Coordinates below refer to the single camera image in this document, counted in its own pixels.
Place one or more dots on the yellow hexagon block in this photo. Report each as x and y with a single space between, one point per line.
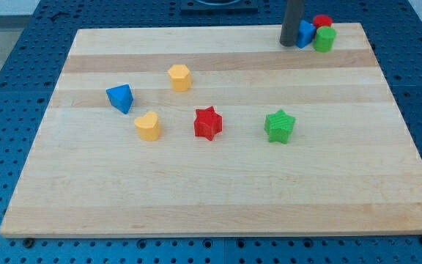
180 78

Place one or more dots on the light wooden board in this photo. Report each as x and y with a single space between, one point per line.
350 166

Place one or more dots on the red star block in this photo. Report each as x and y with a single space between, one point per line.
207 123

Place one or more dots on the yellow heart block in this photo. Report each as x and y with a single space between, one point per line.
148 126

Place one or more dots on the green star block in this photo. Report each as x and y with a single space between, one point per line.
279 126

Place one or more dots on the blue triangle block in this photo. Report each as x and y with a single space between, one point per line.
120 97

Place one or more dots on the blue cube block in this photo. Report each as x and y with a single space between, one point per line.
305 34

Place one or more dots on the grey cylindrical robot stick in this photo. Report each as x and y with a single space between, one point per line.
290 26

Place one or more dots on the green cylinder block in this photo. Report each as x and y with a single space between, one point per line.
324 38

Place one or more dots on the red cylinder block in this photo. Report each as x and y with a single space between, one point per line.
322 20

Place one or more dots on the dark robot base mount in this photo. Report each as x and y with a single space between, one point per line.
192 6

